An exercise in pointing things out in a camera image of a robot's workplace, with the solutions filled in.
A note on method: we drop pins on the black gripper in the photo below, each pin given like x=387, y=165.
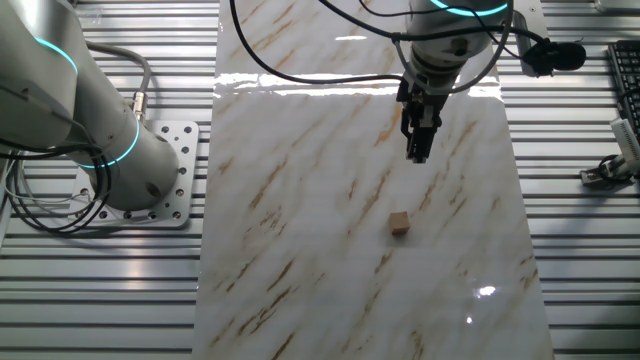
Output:
x=430, y=102

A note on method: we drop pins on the small wooden block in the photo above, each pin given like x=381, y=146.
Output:
x=400, y=223

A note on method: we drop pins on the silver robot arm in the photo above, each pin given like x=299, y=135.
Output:
x=50, y=75

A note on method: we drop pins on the white marble pattern mat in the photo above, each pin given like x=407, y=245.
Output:
x=310, y=200

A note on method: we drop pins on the black keyboard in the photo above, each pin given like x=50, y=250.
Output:
x=627, y=70

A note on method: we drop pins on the grey flat device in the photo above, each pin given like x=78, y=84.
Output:
x=617, y=5

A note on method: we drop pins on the silver camera bracket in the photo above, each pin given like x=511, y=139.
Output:
x=522, y=30

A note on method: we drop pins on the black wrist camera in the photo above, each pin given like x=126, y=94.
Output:
x=560, y=56

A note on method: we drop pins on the metal camera mount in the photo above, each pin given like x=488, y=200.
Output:
x=592, y=176

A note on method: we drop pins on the silver external camera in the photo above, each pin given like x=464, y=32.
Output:
x=627, y=142

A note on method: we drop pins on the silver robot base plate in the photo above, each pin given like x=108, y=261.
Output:
x=185, y=150

